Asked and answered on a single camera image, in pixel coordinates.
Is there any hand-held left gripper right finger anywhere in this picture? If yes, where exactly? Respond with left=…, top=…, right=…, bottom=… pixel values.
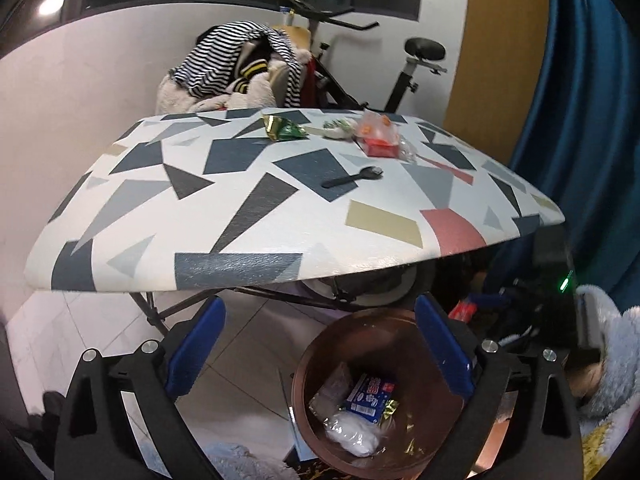
left=414, top=294, right=583, bottom=480

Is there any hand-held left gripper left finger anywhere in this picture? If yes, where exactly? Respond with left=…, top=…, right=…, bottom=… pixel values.
left=52, top=295, right=228, bottom=480

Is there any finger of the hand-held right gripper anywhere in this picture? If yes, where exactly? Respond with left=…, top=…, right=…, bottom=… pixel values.
left=462, top=292, right=511, bottom=311

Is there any brown round bin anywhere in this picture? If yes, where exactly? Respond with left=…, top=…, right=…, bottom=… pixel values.
left=291, top=308, right=506, bottom=478

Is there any gold foil packet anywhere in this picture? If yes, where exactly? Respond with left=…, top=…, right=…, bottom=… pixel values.
left=377, top=396, right=418, bottom=453

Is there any blue cardboard box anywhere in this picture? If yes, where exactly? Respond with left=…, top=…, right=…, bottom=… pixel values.
left=344, top=372, right=396, bottom=423

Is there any clear pink-edged packet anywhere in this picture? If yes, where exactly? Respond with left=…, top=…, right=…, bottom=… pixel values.
left=308, top=362, right=353, bottom=413

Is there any white plastic bag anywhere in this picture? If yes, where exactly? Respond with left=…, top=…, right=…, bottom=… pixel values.
left=325, top=410, right=383, bottom=457

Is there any person's right forearm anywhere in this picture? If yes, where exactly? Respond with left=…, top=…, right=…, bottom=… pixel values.
left=575, top=284, right=640, bottom=423

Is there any person's right hand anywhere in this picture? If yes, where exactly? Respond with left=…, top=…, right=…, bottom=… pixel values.
left=567, top=362, right=603, bottom=403

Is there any grey round object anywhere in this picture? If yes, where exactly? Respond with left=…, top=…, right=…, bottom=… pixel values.
left=300, top=260, right=436, bottom=311

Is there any person's fleece robe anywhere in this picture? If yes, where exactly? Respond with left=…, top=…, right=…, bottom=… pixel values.
left=200, top=442, right=301, bottom=480

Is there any yellow patterned cloth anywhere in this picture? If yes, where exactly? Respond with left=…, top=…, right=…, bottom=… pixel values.
left=582, top=417, right=640, bottom=480

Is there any clear plastic wrapper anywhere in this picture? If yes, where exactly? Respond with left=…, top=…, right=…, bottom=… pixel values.
left=397, top=135, right=418, bottom=165

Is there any black plastic tool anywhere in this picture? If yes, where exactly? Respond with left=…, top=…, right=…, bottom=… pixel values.
left=321, top=166, right=385, bottom=190

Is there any red packet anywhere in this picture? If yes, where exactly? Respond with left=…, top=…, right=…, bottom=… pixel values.
left=361, top=136, right=401, bottom=158

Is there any blue curtain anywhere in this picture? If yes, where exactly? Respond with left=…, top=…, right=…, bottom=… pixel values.
left=510, top=0, right=640, bottom=311

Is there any orange plastic bag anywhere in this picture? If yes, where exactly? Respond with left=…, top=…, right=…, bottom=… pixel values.
left=356, top=109, right=398, bottom=138

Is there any white and green wrapper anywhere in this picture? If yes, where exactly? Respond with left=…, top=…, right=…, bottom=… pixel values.
left=322, top=117, right=357, bottom=140

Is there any black exercise bike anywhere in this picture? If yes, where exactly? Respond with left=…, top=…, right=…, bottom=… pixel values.
left=277, top=0, right=448, bottom=112

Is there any gold and green wrapper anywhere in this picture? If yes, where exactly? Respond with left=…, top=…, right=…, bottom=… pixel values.
left=262, top=114, right=310, bottom=142

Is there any wooden door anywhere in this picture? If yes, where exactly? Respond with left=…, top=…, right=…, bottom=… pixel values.
left=445, top=0, right=551, bottom=146

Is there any white fleece garment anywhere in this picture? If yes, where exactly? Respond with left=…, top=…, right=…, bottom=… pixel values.
left=155, top=74, right=281, bottom=116

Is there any red cloth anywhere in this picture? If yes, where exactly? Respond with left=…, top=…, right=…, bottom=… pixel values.
left=302, top=57, right=321, bottom=107

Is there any black yellow-striped garment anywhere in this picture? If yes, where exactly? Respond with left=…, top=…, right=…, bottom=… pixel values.
left=235, top=42, right=273, bottom=83

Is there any black white striped shirt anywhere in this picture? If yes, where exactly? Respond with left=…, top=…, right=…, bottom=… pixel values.
left=172, top=20, right=306, bottom=108

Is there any wooden chair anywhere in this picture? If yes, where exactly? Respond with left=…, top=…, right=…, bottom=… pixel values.
left=272, top=24, right=313, bottom=108

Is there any black table frame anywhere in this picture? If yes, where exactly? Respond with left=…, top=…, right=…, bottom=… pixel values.
left=132, top=282, right=366, bottom=333

